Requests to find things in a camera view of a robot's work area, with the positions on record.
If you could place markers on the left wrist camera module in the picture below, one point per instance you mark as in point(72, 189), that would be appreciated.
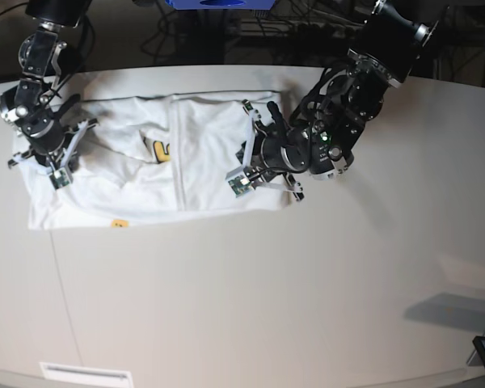
point(239, 182)

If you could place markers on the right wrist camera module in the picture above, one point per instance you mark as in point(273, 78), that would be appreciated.
point(61, 178)

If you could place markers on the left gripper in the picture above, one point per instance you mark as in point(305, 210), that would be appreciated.
point(273, 153)

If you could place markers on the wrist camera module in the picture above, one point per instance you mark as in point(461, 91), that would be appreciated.
point(239, 182)
point(61, 178)

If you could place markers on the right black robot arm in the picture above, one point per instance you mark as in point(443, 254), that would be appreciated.
point(48, 59)

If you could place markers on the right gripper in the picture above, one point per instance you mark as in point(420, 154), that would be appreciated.
point(56, 150)

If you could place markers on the black power strip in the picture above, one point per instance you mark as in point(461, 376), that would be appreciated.
point(291, 29)

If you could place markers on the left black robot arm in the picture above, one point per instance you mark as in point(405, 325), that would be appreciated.
point(319, 135)

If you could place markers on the blue box at top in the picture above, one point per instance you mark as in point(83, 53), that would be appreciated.
point(183, 5)

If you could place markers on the white printed T-shirt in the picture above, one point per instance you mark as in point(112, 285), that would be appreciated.
point(152, 161)

